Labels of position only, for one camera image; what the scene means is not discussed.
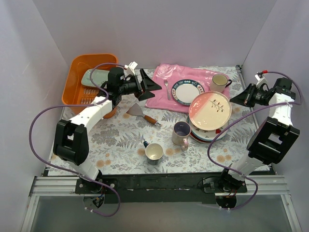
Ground iridescent mug pink handle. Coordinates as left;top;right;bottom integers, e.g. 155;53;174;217
171;121;192;151

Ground aluminium frame rail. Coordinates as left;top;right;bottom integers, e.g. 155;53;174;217
21;175;302;232

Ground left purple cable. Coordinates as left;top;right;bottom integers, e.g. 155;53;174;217
28;62;130;218

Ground floral table mat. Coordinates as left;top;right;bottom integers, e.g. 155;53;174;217
48;67;272;176

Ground pink cream round plate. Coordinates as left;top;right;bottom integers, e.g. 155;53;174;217
189;91;232;131

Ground pink cloth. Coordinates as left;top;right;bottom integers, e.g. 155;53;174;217
145;64;222;113

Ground mint divided tray red berries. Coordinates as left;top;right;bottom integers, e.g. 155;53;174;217
81;69;108;87

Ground metal scraper wooden handle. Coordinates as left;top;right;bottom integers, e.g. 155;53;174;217
126;103;162;127

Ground stack of coloured plates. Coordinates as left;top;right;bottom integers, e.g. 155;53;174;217
186;116;229;143

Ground orange plastic dish bin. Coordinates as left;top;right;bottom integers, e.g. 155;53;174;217
62;54;118;115

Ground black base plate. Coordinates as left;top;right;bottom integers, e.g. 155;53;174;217
75;173;247;204

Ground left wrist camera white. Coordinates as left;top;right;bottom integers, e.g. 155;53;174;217
124;61;138;76

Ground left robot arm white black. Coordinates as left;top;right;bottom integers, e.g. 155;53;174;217
53;67;162;193

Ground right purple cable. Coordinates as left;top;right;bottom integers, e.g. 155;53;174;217
207;71;304;210

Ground round plate dark green rim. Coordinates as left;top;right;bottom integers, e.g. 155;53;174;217
171;79;205;106

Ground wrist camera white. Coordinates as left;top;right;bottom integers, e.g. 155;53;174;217
124;61;138;76
255;70;268;88

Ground cream mug dark rim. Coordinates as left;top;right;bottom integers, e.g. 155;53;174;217
210;74;232;93

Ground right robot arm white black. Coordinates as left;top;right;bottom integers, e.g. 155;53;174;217
218;77;300;192

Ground cream cup teal handle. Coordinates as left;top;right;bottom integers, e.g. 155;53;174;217
142;141;164;165

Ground purple cable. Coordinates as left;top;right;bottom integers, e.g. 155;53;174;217
207;71;304;210
28;62;130;218

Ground small silver spoon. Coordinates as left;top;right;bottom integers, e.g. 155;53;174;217
164;79;171;101

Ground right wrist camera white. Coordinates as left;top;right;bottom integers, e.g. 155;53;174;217
255;70;268;88

